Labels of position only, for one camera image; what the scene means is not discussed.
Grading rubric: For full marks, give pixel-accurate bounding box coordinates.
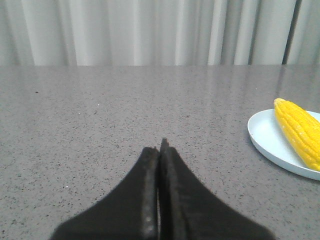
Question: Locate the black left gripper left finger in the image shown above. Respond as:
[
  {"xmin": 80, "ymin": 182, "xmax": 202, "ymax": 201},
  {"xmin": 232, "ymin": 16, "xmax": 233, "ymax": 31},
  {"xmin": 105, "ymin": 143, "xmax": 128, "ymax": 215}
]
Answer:
[{"xmin": 51, "ymin": 147, "xmax": 159, "ymax": 240}]

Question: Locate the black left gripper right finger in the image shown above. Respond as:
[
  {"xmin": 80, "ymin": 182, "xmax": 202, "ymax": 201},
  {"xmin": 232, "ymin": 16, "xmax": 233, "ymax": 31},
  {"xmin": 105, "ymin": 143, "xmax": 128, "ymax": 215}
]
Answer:
[{"xmin": 158, "ymin": 138, "xmax": 275, "ymax": 240}]

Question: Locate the light blue round plate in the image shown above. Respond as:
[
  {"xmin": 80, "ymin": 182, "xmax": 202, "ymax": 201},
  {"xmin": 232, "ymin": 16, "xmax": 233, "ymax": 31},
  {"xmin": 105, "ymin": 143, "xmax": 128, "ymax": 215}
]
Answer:
[{"xmin": 247, "ymin": 109, "xmax": 320, "ymax": 181}]

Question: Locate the yellow corn cob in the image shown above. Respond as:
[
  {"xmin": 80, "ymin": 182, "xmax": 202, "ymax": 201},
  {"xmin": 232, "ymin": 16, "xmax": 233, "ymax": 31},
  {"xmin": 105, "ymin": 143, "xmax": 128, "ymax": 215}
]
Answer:
[{"xmin": 273, "ymin": 98, "xmax": 320, "ymax": 171}]

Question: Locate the white pleated curtain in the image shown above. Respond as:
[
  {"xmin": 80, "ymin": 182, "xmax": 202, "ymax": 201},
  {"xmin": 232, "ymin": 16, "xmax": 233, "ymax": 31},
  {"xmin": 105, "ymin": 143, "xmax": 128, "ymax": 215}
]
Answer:
[{"xmin": 0, "ymin": 0, "xmax": 320, "ymax": 66}]

